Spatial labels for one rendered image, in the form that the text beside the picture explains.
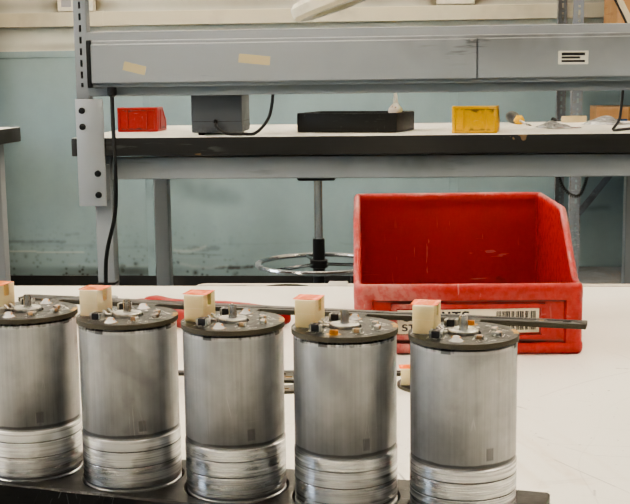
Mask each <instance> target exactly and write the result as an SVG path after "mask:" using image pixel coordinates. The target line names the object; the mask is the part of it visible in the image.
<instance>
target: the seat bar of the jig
mask: <svg viewBox="0 0 630 504"><path fill-rule="evenodd" d="M286 485H287V489H286V491H284V492H283V493H281V494H280V495H278V496H275V497H273V498H270V499H266V500H262V501H257V502H251V503H240V504H296V503H295V469H286ZM397 495H398V502H397V503H396V504H410V480H402V479H398V493H397ZM0 504H223V503H212V502H207V501H202V500H199V499H196V498H193V497H191V496H190V495H188V494H187V482H186V459H182V478H181V479H180V480H179V481H177V482H175V483H173V484H171V485H169V486H166V487H162V488H159V489H154V490H149V491H142V492H131V493H116V492H105V491H100V490H96V489H92V488H90V487H88V486H86V485H85V484H84V466H83V468H81V469H80V470H78V471H77V472H74V473H72V474H70V475H67V476H64V477H60V478H56V479H51V480H45V481H37V482H8V481H1V480H0ZM516 504H550V494H549V493H547V492H536V491H525V490H516Z"/></svg>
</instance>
